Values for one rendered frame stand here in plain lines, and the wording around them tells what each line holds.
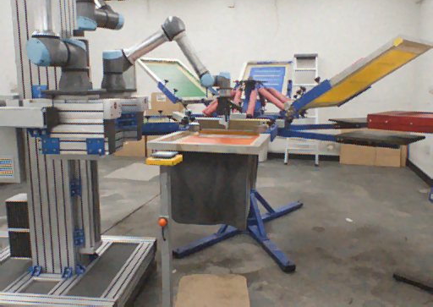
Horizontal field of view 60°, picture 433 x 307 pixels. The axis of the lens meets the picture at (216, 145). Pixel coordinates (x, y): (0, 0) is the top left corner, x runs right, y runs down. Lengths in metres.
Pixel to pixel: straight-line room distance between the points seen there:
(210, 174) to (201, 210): 0.20
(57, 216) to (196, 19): 5.18
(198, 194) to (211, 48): 4.93
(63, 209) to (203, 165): 0.81
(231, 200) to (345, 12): 5.00
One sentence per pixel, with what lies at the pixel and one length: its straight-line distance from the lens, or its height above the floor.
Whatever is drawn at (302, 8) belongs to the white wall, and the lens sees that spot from 6.61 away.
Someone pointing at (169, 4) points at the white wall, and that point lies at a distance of 7.12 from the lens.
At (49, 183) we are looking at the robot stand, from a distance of 2.25.
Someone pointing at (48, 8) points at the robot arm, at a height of 1.60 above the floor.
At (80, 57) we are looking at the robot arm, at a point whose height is 1.41.
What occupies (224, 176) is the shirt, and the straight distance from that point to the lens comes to 1.99.
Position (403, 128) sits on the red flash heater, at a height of 1.04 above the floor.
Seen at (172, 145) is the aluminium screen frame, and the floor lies 0.98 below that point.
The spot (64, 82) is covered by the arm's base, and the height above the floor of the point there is 1.29.
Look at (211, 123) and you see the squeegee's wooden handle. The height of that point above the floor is 1.03.
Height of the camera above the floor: 1.29
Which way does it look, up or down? 9 degrees down
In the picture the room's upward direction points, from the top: straight up
